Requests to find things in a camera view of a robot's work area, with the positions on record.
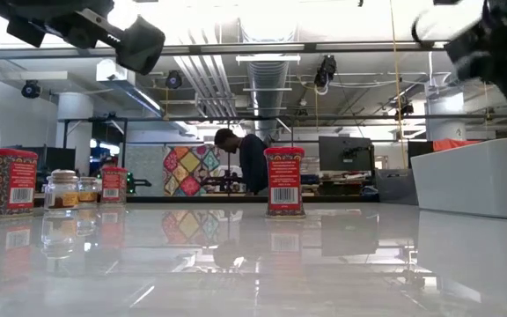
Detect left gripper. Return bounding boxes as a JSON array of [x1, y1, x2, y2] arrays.
[[5, 8, 125, 50]]

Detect glass jar with brown spice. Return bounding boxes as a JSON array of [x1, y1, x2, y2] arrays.
[[43, 169, 80, 211]]

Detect white ceiling unit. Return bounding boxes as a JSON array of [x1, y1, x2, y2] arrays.
[[95, 59, 136, 85]]

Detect dark screen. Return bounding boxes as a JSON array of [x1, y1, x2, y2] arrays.
[[37, 146, 77, 173]]

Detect glass jar with yellow spice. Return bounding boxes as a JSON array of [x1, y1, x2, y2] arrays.
[[77, 175, 102, 204]]

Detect colourful diamond patterned quilt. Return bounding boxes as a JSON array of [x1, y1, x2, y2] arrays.
[[162, 144, 222, 197]]

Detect person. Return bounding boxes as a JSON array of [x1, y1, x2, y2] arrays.
[[213, 127, 270, 195]]

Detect black monitor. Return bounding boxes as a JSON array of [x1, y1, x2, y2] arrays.
[[318, 135, 375, 173]]

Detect cluttered desk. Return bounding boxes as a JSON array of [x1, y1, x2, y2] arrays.
[[299, 170, 378, 198]]

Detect clear bin with coins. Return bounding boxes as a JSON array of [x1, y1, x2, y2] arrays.
[[375, 167, 419, 206]]

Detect orange cloth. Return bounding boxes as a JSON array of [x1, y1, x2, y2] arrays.
[[432, 137, 483, 153]]

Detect white plastic bin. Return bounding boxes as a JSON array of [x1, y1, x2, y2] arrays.
[[410, 136, 507, 220]]

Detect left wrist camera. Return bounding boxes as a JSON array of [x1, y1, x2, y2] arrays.
[[114, 15, 166, 76]]

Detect overhead frame beam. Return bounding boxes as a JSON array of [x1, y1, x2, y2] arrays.
[[0, 40, 451, 62]]

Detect silver ventilation duct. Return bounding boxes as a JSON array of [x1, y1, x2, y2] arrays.
[[246, 61, 290, 133]]

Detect black ceiling camera white cable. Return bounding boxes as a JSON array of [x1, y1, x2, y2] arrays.
[[313, 55, 338, 96]]

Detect black pipe rail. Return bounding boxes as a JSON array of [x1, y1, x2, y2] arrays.
[[57, 113, 507, 124]]

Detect yellow hanging cord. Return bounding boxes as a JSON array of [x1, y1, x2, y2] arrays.
[[388, 0, 408, 171]]

